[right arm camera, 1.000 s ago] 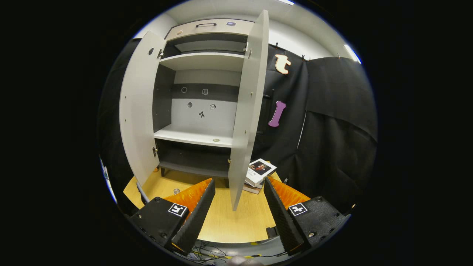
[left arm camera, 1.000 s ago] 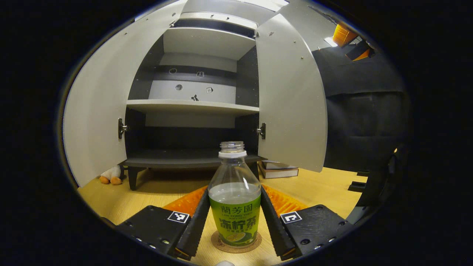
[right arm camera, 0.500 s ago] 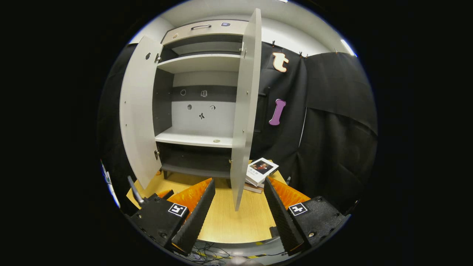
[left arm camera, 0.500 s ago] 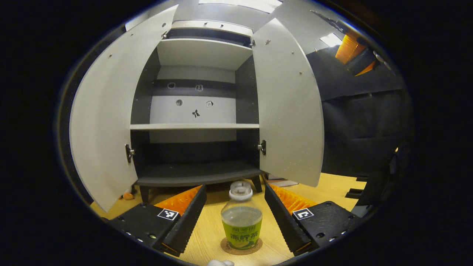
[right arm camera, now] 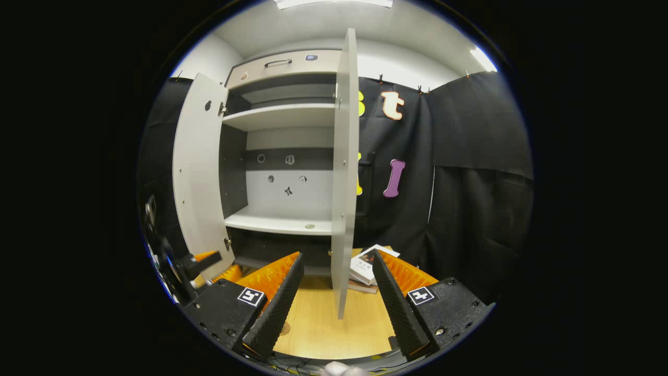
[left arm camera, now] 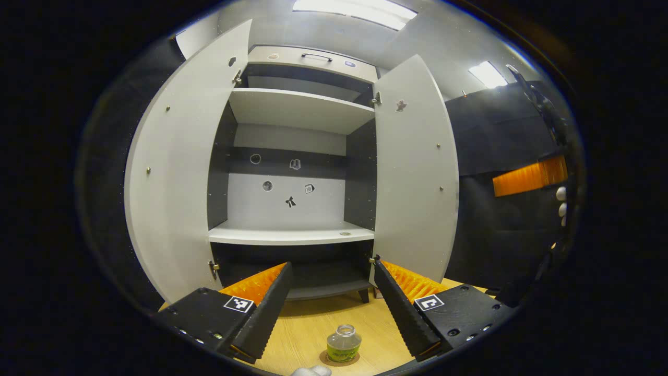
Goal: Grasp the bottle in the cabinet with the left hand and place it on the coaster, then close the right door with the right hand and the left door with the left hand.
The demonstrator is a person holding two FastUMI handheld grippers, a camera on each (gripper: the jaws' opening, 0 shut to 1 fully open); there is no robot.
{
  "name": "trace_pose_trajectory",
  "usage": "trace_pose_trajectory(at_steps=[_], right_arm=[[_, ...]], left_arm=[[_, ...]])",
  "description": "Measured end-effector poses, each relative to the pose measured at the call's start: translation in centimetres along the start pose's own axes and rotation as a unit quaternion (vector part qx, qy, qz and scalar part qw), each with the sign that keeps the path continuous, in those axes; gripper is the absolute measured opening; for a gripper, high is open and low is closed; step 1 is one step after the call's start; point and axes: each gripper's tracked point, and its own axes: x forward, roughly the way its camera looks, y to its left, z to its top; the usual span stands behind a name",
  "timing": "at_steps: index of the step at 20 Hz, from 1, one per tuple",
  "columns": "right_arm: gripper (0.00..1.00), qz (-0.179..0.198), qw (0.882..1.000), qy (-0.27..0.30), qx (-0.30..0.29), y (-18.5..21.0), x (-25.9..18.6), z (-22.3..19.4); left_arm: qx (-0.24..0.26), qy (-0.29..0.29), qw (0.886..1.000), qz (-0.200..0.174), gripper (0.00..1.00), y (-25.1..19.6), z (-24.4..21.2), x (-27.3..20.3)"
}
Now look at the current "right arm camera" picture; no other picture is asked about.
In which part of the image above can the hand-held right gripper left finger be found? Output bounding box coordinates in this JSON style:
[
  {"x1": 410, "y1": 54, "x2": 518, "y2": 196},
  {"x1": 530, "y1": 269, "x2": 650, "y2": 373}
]
[{"x1": 183, "y1": 252, "x2": 305, "y2": 360}]

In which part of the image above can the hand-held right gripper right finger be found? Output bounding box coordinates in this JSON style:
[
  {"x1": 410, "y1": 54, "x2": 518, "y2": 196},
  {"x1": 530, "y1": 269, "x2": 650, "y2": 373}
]
[{"x1": 372, "y1": 249, "x2": 496, "y2": 361}]

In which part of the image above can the white cabinet door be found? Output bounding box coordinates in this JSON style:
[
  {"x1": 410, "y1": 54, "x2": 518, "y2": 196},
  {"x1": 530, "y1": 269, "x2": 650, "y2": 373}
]
[
  {"x1": 172, "y1": 72, "x2": 236, "y2": 283},
  {"x1": 330, "y1": 28, "x2": 360, "y2": 321}
]

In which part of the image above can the white and grey cabinet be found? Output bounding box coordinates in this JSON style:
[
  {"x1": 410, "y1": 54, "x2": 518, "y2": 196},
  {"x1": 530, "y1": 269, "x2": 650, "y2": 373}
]
[{"x1": 218, "y1": 49, "x2": 345, "y2": 275}]

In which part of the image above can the brown book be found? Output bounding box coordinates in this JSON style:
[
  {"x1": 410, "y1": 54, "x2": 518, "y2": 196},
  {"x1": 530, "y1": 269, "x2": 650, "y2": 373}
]
[{"x1": 347, "y1": 279, "x2": 379, "y2": 295}]

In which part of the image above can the large ceiling light panel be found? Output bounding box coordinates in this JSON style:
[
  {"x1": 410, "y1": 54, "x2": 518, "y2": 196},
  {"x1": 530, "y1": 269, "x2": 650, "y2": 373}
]
[{"x1": 273, "y1": 0, "x2": 395, "y2": 10}]

